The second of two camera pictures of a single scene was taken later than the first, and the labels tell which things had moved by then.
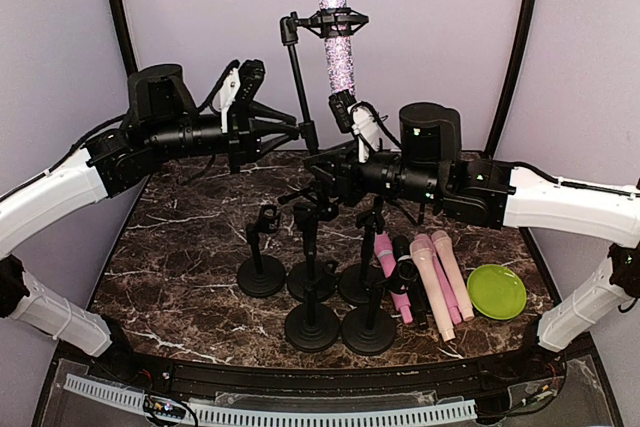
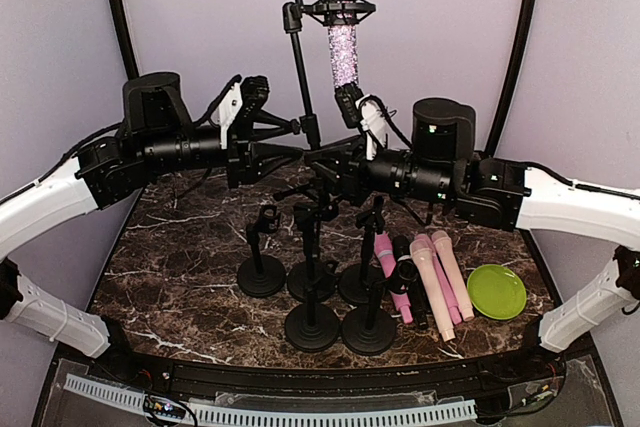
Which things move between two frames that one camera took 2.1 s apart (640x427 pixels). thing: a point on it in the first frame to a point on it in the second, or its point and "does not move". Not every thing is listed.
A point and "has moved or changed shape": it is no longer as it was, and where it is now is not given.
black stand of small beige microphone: x=261 y=276 does not move
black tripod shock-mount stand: x=316 y=185 has moved or changed shape
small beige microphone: x=422 y=251 does not move
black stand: x=312 y=280 does not move
